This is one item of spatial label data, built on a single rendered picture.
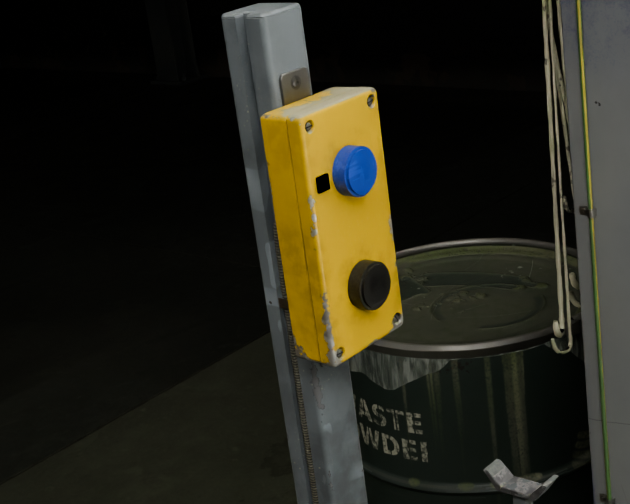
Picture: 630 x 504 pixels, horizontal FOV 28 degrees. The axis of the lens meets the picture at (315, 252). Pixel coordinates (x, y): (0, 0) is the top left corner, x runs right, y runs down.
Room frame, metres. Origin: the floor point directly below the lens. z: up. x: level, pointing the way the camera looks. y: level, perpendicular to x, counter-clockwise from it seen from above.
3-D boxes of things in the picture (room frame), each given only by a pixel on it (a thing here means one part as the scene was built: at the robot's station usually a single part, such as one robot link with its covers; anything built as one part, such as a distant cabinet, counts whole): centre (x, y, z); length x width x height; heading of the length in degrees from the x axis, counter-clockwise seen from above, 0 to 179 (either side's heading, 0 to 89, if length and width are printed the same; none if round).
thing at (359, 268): (1.18, -0.05, 1.36); 0.05 x 0.02 x 0.05; 137
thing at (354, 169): (1.18, -0.05, 1.48); 0.05 x 0.02 x 0.05; 137
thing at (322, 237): (1.20, -0.02, 1.42); 0.12 x 0.06 x 0.26; 137
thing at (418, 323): (2.33, -0.29, 0.86); 0.54 x 0.54 x 0.01
